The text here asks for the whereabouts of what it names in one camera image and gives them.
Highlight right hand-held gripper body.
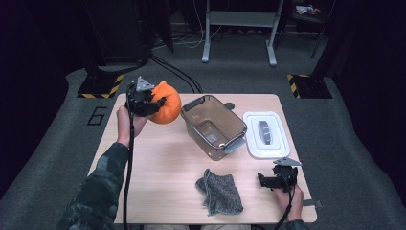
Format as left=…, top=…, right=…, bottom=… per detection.
left=271, top=156, right=303, bottom=193

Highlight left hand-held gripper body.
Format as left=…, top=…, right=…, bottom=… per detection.
left=126, top=76, right=157, bottom=117

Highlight orange plush toy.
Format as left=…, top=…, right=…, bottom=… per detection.
left=148, top=80, right=182, bottom=125

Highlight white lid with grey handle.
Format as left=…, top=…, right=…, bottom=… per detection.
left=242, top=110, right=291, bottom=160

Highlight grey fluffy towel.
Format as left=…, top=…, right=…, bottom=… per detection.
left=194, top=168, right=244, bottom=217

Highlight brown translucent storage box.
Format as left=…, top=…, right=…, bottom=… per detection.
left=180, top=94, right=248, bottom=161

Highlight person's right hand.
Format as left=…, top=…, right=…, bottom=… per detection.
left=275, top=184, right=305, bottom=222

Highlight person's left hand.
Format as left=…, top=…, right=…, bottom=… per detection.
left=116, top=104, right=151, bottom=148

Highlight grey tape strip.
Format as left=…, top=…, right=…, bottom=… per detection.
left=303, top=198, right=323, bottom=208

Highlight black striped stand base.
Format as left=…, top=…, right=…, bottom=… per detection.
left=286, top=74, right=333, bottom=100
left=77, top=74, right=124, bottom=100

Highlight dark cabinet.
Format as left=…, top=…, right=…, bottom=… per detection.
left=84, top=0, right=151, bottom=65

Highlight black cart with clutter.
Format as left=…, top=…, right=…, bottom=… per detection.
left=283, top=0, right=336, bottom=33

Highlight right hand-held gripper black cable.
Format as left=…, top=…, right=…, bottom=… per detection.
left=274, top=173, right=296, bottom=230

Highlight hand-held gripper black cable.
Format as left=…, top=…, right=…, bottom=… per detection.
left=122, top=83, right=136, bottom=230
left=274, top=173, right=296, bottom=230

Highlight black floor cables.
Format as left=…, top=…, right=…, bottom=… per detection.
left=149, top=56, right=204, bottom=94

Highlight left hand-held gripper black cable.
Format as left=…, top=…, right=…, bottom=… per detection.
left=122, top=83, right=136, bottom=230

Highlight white floor cables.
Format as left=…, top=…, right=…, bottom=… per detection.
left=173, top=0, right=224, bottom=49

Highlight white metal desk frame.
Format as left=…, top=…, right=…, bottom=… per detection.
left=201, top=0, right=285, bottom=67

